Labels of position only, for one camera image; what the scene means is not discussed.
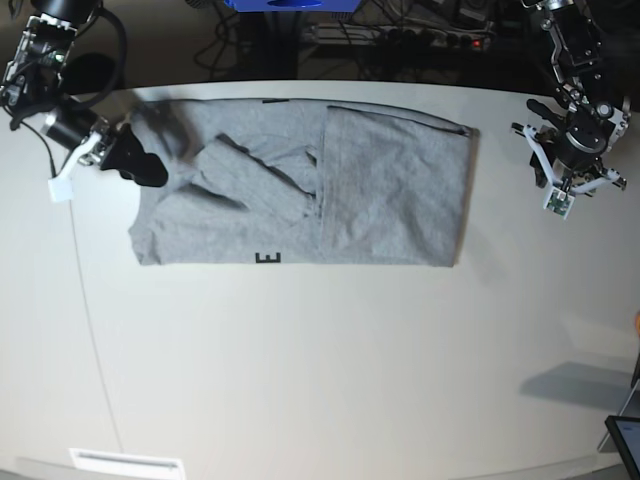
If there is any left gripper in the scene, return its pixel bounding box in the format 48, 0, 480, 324
530, 117, 614, 189

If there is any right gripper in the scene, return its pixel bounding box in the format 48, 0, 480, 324
42, 107, 169, 188

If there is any grey T-shirt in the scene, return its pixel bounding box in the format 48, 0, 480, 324
129, 99, 473, 268

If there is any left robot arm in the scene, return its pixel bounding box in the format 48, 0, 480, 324
512, 1, 631, 196

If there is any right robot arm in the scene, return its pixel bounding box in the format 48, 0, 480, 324
1, 1, 168, 202

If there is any black power strip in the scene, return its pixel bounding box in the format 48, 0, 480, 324
301, 23, 492, 52

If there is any black tablet device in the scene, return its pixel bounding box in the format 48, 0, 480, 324
605, 416, 639, 480

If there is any white table label strip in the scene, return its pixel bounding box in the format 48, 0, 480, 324
69, 448, 186, 479

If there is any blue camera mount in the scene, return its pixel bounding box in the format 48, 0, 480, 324
225, 0, 361, 13

